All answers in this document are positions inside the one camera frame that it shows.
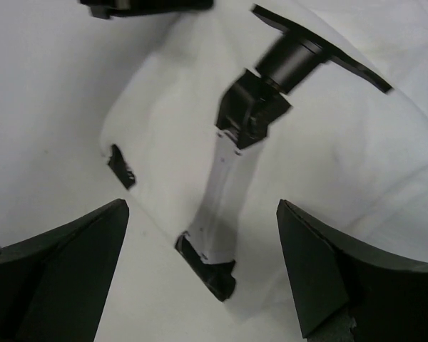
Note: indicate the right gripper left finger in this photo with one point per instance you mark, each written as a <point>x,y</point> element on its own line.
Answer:
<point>54,286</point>

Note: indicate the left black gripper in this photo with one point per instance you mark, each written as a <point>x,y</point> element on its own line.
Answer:
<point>106,9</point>

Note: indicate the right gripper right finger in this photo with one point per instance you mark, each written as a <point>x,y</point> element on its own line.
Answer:
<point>347,290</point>

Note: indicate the white t shirt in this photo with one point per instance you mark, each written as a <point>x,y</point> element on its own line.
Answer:
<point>94,110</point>

